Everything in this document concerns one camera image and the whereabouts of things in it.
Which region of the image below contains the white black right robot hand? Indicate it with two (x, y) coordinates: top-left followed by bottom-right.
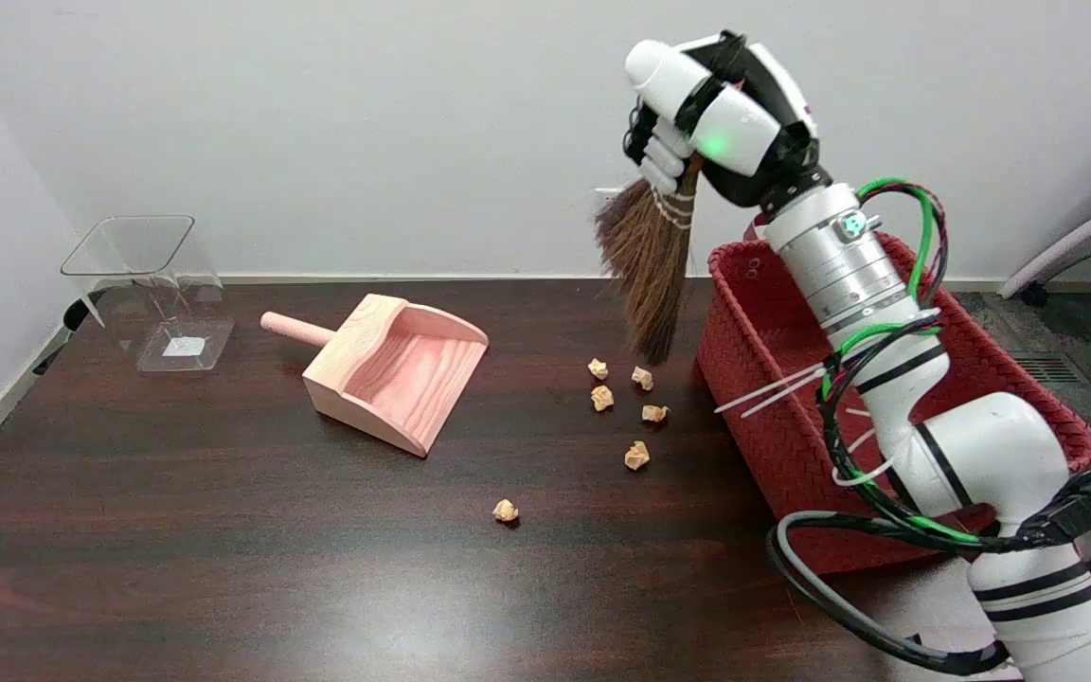
(621, 30), (832, 211)

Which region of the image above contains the brown straw hand broom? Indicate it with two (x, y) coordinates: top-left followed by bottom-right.
(593, 156), (706, 368)

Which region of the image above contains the pink wooden dustpan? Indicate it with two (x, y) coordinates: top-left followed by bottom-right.
(259, 294), (490, 458)

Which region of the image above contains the red woven basket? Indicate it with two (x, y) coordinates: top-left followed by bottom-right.
(694, 216), (1091, 577)

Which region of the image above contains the grey office chair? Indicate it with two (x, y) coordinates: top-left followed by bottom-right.
(997, 185), (1091, 432)

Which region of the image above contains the floor vent grille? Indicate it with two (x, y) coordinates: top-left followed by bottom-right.
(1010, 352), (1086, 386)

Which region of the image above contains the clear plastic container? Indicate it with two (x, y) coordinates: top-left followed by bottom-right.
(60, 215), (236, 373)

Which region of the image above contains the green robot cable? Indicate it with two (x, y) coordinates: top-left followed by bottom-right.
(820, 178), (982, 546)

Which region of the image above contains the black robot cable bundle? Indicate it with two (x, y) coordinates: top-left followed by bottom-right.
(766, 180), (1091, 676)

